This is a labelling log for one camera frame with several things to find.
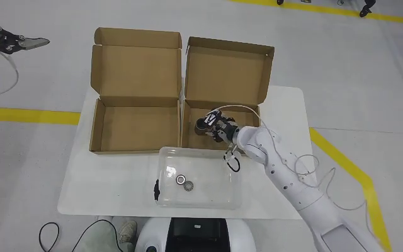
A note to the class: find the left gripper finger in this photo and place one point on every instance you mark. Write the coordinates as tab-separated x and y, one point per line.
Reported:
22	42

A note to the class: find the small black part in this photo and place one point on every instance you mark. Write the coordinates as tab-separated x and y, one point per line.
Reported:
156	190

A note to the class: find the dark metal bush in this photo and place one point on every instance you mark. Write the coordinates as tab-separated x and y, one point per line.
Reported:
199	125

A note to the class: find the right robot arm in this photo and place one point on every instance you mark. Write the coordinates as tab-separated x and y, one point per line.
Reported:
302	192

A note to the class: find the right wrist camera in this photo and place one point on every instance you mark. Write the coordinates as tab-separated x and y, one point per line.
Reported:
212	118

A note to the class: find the deep clear plastic tray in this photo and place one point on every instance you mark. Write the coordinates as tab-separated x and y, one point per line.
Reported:
204	195

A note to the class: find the robot body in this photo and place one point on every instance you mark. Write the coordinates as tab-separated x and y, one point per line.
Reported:
195	236

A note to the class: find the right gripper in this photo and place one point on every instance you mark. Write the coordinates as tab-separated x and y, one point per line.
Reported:
230	130

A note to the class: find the shallow cardboard box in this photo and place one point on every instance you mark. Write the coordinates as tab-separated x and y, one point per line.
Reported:
138	72
223	75

